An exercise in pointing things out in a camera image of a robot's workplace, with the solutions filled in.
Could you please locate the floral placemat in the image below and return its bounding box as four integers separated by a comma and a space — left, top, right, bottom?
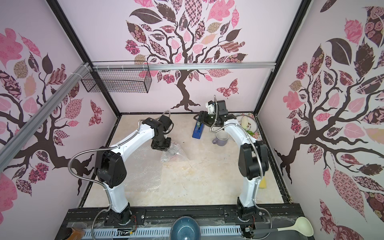
235, 113, 262, 141

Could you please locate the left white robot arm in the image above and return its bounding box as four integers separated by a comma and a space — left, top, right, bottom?
96, 115, 174, 225

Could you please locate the left metal flex conduit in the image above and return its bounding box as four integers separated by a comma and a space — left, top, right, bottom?
67, 110, 172, 211

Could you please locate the black wire basket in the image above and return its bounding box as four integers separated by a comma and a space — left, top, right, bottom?
81, 60, 152, 93

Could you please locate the cream ladle grey handle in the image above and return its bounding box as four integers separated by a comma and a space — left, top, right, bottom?
250, 217, 314, 237

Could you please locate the rear aluminium frame bar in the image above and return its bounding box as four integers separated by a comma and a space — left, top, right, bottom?
92, 62, 276, 71

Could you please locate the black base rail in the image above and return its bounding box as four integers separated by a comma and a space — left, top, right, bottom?
55, 204, 308, 240

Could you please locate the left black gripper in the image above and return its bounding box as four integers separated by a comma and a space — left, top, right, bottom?
152, 132, 173, 151

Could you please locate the blue ceramic bowl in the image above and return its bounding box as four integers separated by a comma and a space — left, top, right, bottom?
170, 217, 202, 240

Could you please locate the left aluminium frame bar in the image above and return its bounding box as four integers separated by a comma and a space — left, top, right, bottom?
1, 63, 90, 172

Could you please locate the blue tape dispenser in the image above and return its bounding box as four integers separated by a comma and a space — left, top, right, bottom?
192, 121, 205, 139

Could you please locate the white decorated plate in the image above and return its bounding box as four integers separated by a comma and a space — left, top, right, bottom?
236, 115, 258, 134

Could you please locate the brown jar black lid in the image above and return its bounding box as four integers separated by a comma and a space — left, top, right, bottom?
60, 228, 85, 240

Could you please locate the yellow sponge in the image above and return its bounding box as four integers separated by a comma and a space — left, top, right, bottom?
259, 178, 267, 189

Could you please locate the white slotted cable duct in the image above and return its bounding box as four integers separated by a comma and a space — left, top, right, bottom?
94, 226, 242, 240

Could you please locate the lavender mug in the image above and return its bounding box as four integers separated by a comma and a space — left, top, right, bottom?
212, 130, 230, 147

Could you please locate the white green toy vegetable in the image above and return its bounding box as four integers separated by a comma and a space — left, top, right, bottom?
241, 116, 254, 137

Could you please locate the aluminium frame bar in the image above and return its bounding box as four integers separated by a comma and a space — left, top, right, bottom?
92, 62, 276, 71
1, 63, 90, 172

